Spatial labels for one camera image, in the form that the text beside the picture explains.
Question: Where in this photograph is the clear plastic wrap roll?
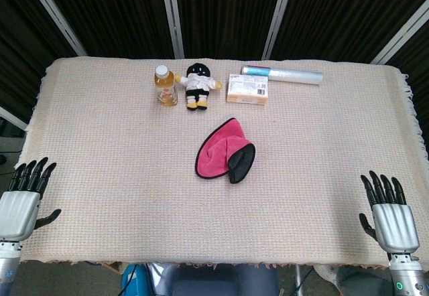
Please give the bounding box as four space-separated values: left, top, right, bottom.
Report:
241 66 324 86

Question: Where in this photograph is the black white plush doll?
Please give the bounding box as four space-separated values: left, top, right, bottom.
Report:
176 62 223 112

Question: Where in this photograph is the yellow tea bottle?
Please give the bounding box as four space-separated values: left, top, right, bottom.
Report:
154 64 178 108

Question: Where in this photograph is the grey robot torso base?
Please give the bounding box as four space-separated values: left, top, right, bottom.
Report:
147 263 279 296

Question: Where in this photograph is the orange tissue pack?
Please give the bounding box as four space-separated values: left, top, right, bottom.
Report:
226 73 270 106

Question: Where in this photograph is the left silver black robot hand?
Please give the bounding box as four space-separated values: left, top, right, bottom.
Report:
0 157 62 242

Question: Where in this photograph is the blue plastic base cover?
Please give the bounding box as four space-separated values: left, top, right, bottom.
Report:
121 264 151 296

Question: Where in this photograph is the pink cloth with black trim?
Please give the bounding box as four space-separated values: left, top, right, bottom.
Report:
195 117 257 185

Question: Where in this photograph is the white partition frame post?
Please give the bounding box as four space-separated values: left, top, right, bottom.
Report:
261 0 298 60
159 0 185 59
0 106 28 131
370 16 429 65
21 0 88 57

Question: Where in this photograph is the beige woven tablecloth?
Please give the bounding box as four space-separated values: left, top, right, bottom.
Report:
13 56 423 271

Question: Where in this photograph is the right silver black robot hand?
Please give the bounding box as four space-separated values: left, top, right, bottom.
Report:
359 170 421 253

